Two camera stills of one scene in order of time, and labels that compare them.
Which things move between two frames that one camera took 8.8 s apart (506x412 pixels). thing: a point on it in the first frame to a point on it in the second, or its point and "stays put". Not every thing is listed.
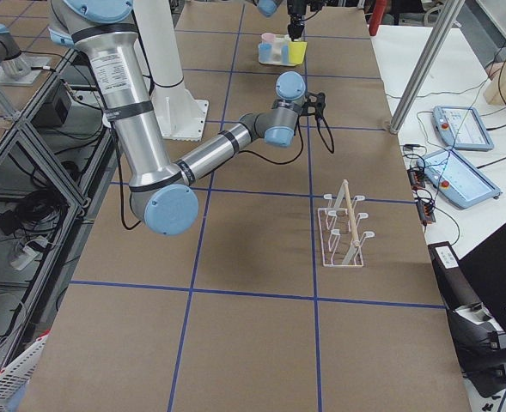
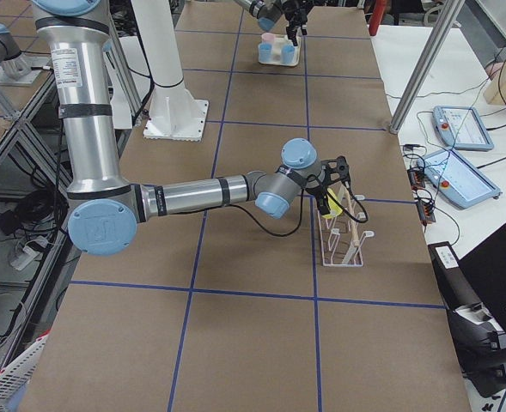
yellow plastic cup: (296, 51) to (336, 208)
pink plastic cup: (268, 37) stays put
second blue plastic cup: (285, 53) stays put
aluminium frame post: (448, 11) stays put
